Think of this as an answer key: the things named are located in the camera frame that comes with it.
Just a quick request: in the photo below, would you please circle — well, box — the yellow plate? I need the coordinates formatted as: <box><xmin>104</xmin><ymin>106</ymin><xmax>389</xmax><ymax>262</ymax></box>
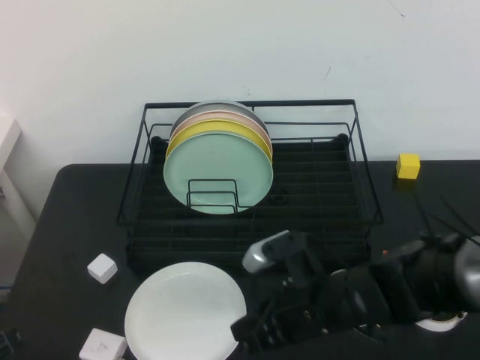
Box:
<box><xmin>166</xmin><ymin>118</ymin><xmax>273</xmax><ymax>163</ymax></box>

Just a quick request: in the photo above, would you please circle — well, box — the mint green plate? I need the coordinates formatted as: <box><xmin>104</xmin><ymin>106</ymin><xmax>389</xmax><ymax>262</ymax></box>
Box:
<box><xmin>163</xmin><ymin>131</ymin><xmax>274</xmax><ymax>215</ymax></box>

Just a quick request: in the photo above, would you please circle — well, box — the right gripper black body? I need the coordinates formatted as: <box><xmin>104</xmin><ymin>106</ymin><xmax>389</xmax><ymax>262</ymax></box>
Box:
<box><xmin>272</xmin><ymin>231</ymin><xmax>332</xmax><ymax>341</ymax></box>

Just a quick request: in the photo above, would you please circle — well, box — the grey plate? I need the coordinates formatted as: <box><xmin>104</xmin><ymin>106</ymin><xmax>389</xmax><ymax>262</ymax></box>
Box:
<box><xmin>170</xmin><ymin>100</ymin><xmax>269</xmax><ymax>140</ymax></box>

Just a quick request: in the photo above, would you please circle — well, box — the yellow cube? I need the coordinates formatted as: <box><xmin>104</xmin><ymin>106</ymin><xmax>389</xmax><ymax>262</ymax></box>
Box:
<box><xmin>395</xmin><ymin>152</ymin><xmax>421</xmax><ymax>180</ymax></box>

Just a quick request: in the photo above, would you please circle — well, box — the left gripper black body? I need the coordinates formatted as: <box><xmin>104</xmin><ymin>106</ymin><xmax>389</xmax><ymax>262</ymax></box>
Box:
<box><xmin>0</xmin><ymin>327</ymin><xmax>23</xmax><ymax>360</ymax></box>

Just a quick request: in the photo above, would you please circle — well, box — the white cabinet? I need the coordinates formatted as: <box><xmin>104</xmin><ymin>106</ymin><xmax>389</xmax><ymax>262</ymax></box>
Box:
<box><xmin>0</xmin><ymin>112</ymin><xmax>38</xmax><ymax>301</ymax></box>

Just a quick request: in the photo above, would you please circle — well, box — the small white rounded cube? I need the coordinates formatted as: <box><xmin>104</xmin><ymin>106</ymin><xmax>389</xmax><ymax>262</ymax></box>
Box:
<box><xmin>86</xmin><ymin>253</ymin><xmax>119</xmax><ymax>285</ymax></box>

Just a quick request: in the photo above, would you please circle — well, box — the pink plate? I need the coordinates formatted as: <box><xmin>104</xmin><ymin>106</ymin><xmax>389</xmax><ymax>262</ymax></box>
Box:
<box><xmin>168</xmin><ymin>111</ymin><xmax>272</xmax><ymax>151</ymax></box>

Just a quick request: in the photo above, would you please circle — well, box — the black wire dish rack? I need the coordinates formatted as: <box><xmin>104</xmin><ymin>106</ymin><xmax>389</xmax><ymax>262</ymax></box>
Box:
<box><xmin>116</xmin><ymin>99</ymin><xmax>385</xmax><ymax>272</ymax></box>

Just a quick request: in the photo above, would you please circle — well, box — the white round plate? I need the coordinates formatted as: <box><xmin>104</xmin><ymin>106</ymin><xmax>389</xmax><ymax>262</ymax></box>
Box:
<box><xmin>124</xmin><ymin>261</ymin><xmax>248</xmax><ymax>360</ymax></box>

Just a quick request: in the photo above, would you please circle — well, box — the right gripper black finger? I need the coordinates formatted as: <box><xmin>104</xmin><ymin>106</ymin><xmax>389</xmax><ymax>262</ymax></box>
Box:
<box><xmin>229</xmin><ymin>297</ymin><xmax>279</xmax><ymax>343</ymax></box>
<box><xmin>242</xmin><ymin>323</ymin><xmax>298</xmax><ymax>354</ymax></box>

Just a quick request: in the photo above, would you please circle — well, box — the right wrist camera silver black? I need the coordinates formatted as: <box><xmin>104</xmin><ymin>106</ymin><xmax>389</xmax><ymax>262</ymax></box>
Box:
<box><xmin>241</xmin><ymin>229</ymin><xmax>293</xmax><ymax>275</ymax></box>

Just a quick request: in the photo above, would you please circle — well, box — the large white block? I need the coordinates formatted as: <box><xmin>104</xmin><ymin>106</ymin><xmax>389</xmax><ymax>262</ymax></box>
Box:
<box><xmin>79</xmin><ymin>328</ymin><xmax>128</xmax><ymax>360</ymax></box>

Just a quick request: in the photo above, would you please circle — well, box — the black plastic drip tray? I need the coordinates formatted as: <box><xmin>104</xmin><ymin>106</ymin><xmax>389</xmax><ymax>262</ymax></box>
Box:
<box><xmin>126</xmin><ymin>133</ymin><xmax>371</xmax><ymax>272</ymax></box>

